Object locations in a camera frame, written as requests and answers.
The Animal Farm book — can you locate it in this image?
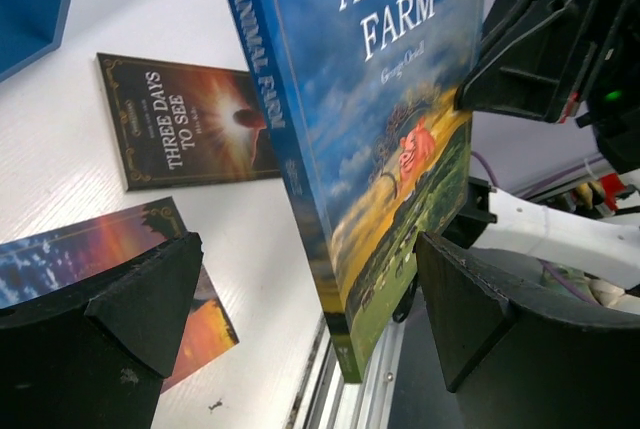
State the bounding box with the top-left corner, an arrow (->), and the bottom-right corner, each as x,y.
228,0 -> 484,384

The Three Days to See book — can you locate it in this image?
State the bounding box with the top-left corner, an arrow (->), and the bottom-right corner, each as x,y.
96,53 -> 280,191

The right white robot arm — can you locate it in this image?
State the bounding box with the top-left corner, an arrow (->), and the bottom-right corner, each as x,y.
455,0 -> 639,289

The blue yellow wooden bookshelf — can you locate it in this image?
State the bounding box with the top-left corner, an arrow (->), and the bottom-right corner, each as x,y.
1,0 -> 71,80

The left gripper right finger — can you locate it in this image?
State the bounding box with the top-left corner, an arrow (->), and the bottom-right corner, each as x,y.
415,232 -> 639,428

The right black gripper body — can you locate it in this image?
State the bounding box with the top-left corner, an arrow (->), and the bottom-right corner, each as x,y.
573,0 -> 639,174

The Jane Eyre book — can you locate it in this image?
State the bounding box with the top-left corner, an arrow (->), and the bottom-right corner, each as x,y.
1,197 -> 239,391

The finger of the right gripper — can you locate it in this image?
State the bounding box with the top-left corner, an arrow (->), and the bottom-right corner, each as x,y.
455,0 -> 599,122

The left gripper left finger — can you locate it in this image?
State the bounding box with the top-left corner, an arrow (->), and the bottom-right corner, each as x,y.
1,232 -> 203,428

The aluminium mounting rail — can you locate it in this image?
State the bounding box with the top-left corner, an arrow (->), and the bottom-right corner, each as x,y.
284,315 -> 415,429

